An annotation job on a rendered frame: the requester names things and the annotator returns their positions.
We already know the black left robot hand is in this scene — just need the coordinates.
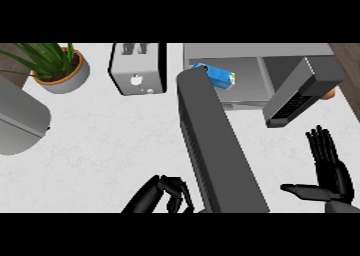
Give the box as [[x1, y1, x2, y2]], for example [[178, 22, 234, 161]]
[[120, 174, 197, 214]]

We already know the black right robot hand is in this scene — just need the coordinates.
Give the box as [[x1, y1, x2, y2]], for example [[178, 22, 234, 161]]
[[279, 125, 356, 205]]

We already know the dark grey microwave door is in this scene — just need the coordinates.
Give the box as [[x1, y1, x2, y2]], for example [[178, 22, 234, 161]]
[[176, 65, 272, 214]]

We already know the grey microwave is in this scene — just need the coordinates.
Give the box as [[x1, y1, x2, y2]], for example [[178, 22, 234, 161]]
[[182, 43, 349, 129]]

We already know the blue milk carton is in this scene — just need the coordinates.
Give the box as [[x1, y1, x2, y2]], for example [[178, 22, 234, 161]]
[[191, 62, 238, 91]]

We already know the orange round object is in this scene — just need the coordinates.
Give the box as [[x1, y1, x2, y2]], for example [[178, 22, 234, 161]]
[[319, 87, 338, 101]]

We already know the grey rounded appliance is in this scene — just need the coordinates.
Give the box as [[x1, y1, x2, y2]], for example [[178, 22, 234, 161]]
[[0, 69, 54, 156]]

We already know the silver toaster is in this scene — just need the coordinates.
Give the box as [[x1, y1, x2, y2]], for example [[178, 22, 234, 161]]
[[107, 43, 169, 97]]

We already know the green potted plant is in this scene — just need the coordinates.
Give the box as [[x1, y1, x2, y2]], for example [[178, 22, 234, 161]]
[[0, 43, 92, 95]]

